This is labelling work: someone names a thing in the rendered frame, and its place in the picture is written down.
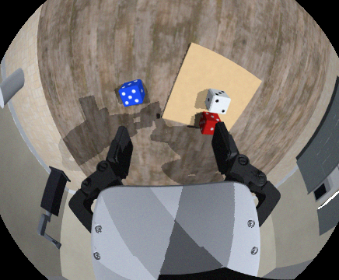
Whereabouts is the blue die with white pips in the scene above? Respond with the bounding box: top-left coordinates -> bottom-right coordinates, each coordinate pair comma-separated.
118,79 -> 145,107

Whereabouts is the beige flat mat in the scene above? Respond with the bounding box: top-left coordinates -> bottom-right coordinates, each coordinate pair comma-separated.
162,42 -> 262,131

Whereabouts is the red die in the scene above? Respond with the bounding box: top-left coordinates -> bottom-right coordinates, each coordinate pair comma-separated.
199,111 -> 221,135

